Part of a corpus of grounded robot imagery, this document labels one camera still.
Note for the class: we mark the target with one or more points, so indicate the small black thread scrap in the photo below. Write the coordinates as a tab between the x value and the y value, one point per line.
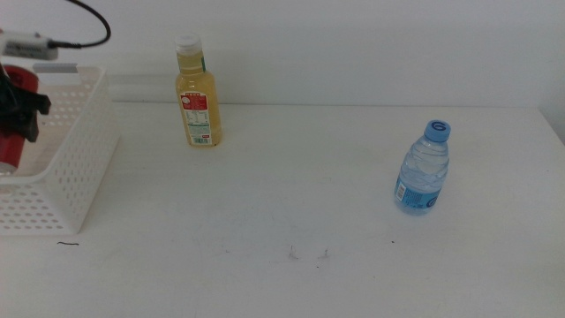
68	243

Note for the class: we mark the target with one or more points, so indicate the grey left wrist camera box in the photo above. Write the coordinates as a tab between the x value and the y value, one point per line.
26	45

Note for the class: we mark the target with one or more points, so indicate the yellow juice bottle white cap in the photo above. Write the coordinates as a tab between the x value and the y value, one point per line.
198	84

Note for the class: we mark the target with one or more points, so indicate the red soda can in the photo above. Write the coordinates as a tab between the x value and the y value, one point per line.
11	148

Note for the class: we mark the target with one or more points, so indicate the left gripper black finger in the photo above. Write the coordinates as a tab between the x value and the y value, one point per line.
35	106

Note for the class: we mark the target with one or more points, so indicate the small water bottle blue cap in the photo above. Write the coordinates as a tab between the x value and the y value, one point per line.
423	172

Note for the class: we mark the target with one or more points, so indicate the white perforated plastic basket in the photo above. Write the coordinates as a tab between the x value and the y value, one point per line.
84	146

